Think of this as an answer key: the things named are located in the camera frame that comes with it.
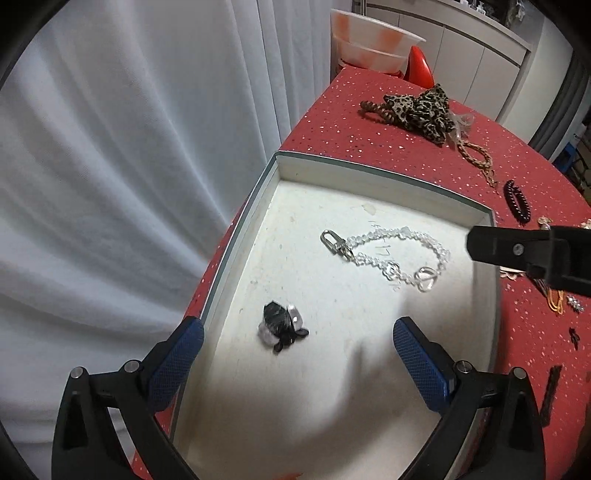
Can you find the white cabinet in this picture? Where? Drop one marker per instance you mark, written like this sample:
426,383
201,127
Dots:
461,55

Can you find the gold bow hair clip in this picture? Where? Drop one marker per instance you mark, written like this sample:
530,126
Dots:
510,274

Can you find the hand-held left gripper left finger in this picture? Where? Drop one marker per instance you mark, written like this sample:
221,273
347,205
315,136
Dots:
178,364

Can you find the sheer grey hair bow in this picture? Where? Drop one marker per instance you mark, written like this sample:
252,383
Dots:
461,123

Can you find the white shallow jewelry box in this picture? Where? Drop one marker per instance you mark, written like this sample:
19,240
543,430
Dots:
323,369

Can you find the small rhinestone hair clip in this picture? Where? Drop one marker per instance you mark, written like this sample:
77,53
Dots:
575,303

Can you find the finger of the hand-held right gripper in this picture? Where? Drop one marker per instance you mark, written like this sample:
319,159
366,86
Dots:
508,247

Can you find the white curtain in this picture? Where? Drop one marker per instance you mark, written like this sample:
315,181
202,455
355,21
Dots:
138,184

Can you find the gold pearl hair clip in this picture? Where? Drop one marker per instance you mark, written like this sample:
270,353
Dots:
545,222

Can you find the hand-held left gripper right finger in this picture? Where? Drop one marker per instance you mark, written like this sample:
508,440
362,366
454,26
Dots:
418,364

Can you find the black hair clip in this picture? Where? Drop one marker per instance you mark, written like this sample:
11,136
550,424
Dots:
575,337
551,392

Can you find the red speckled tablecloth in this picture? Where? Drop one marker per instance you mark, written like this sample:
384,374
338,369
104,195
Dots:
369,138

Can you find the leopard print scrunchie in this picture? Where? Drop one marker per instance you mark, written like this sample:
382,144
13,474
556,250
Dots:
415,113

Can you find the white and orange plastic basin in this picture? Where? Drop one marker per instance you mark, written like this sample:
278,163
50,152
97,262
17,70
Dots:
369,41

